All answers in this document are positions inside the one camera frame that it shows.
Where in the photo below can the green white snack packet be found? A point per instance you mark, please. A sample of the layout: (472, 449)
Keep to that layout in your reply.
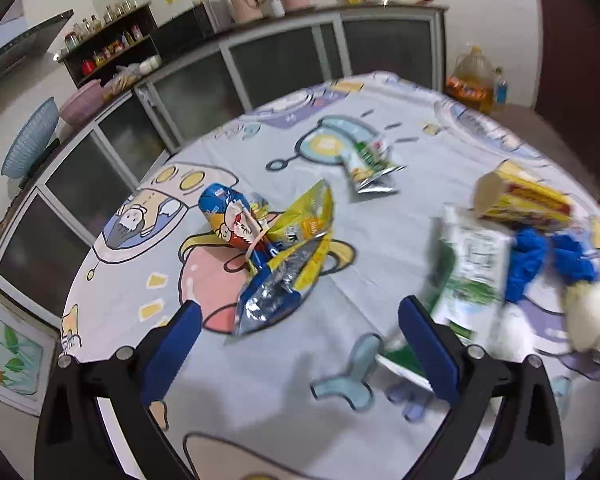
(367, 160)

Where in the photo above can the blue cloth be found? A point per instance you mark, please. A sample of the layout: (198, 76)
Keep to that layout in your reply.
(527, 260)

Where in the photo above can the range hood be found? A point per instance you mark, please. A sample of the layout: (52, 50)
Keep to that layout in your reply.
(20, 50)

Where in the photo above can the framed flower picture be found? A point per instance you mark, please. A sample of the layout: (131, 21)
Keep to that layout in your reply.
(10, 350)

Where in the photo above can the blue rubber glove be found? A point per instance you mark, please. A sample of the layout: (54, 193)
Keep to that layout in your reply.
(572, 255)

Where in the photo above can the pink plastic basin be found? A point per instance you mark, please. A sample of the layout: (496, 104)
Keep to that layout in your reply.
(82, 102)

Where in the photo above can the plastic bag of food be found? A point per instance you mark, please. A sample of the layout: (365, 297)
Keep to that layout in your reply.
(125, 76)

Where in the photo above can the yellow cooking oil bottle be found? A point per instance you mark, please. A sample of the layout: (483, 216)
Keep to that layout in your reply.
(475, 62)

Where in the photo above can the cartoon printed tablecloth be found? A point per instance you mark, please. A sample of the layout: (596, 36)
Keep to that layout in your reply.
(380, 240)

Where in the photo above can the dark brown door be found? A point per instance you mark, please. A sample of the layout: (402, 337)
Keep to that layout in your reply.
(575, 25)

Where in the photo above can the yellow red cardboard box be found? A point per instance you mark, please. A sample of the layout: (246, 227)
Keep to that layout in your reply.
(525, 200)

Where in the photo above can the blue and white plush toy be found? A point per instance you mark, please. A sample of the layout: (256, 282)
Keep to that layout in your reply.
(590, 315)

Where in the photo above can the glass door counter cabinet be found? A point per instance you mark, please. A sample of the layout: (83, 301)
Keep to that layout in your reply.
(280, 60)

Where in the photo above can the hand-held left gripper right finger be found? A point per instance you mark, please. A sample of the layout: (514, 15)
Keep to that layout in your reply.
(427, 355)

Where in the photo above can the blue label water bottle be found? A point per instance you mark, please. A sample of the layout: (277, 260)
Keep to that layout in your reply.
(500, 90)

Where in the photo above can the dark spice shelf rack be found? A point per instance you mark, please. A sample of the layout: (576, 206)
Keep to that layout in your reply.
(105, 45)

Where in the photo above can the yellow snack bag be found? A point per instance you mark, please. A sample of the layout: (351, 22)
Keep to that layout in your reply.
(307, 225)

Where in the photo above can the blue cartoon snack packet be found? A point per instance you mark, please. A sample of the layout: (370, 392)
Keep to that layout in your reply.
(225, 210)

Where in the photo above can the black microwave oven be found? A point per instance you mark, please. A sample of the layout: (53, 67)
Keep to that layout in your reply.
(185, 27)

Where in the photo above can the white green milk carton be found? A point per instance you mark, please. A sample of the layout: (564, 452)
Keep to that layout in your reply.
(472, 260)

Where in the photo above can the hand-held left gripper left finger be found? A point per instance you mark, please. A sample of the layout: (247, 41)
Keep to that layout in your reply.
(172, 350)

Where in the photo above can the small white bottle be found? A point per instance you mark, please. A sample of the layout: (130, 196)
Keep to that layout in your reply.
(278, 7)

